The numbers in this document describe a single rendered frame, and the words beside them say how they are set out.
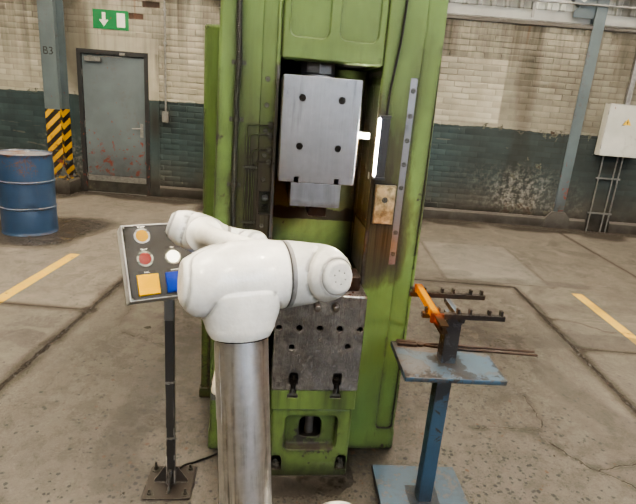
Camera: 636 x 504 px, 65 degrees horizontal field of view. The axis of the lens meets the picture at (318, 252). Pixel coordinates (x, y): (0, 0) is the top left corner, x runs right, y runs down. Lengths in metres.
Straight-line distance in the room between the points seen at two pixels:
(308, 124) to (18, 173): 4.63
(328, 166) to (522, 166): 6.69
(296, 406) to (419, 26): 1.66
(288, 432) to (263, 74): 1.57
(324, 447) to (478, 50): 6.72
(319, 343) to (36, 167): 4.63
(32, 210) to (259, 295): 5.52
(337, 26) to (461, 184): 6.34
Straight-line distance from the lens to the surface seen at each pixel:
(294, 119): 1.98
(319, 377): 2.25
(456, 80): 8.15
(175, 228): 1.44
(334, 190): 2.02
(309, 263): 0.92
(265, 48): 2.12
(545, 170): 8.67
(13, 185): 6.28
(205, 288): 0.88
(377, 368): 2.51
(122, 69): 8.55
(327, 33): 2.15
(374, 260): 2.28
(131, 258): 1.91
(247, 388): 0.95
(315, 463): 2.52
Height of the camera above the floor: 1.68
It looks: 17 degrees down
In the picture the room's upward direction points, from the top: 5 degrees clockwise
